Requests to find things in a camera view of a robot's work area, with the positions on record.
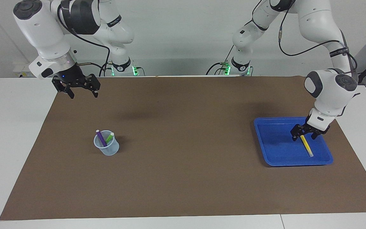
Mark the blue plastic tray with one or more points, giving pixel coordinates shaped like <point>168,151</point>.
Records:
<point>278,149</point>

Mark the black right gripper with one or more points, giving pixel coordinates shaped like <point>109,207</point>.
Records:
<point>71,78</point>

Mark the green marker pen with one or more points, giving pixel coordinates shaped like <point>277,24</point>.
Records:
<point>110,137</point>

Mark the yellow marker pen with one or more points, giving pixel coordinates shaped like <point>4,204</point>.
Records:
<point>307,146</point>

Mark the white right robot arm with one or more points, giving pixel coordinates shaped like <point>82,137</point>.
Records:
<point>43,35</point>

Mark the brown table mat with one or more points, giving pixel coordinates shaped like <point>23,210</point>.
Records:
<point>183,165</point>

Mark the purple marker pen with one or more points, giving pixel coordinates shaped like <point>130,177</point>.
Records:
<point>101,138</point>

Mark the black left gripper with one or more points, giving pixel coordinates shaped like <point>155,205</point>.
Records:
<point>313,128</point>

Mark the translucent plastic cup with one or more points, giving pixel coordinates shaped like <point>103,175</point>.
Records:
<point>110,149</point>

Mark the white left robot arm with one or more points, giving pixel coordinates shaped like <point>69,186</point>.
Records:
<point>329,92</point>

